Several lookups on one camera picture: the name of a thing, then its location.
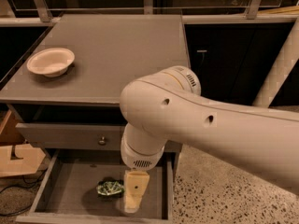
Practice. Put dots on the light wooden block structure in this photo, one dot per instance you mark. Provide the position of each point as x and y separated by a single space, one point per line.
17 157

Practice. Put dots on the dark cabinet with handle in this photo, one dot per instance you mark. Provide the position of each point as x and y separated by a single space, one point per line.
233 60

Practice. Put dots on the grey drawer cabinet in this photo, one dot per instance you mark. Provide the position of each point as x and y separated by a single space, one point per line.
110 51

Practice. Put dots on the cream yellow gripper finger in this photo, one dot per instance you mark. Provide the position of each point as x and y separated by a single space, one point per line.
135 185

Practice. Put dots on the round metal drawer knob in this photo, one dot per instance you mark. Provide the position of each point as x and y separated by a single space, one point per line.
102 141

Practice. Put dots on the open grey middle drawer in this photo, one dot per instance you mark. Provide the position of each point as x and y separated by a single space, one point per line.
67 194

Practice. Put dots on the grey top drawer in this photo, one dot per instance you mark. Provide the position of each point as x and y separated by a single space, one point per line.
71 136

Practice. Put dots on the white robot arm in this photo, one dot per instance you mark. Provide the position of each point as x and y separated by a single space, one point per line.
169 106

